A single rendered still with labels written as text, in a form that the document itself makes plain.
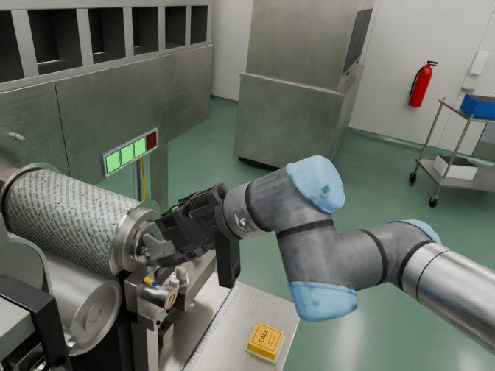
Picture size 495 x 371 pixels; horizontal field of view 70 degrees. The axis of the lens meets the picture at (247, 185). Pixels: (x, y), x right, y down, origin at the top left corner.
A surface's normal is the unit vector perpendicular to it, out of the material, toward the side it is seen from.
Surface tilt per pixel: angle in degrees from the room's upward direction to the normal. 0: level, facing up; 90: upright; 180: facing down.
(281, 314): 0
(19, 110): 90
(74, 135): 90
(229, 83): 90
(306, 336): 0
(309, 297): 66
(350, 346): 0
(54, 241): 93
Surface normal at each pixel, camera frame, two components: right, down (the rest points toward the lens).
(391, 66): -0.38, 0.43
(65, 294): -0.04, -0.62
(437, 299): -0.91, 0.04
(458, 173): -0.09, 0.50
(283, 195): -0.58, -0.07
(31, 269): 0.92, 0.28
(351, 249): 0.22, -0.68
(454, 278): -0.64, -0.58
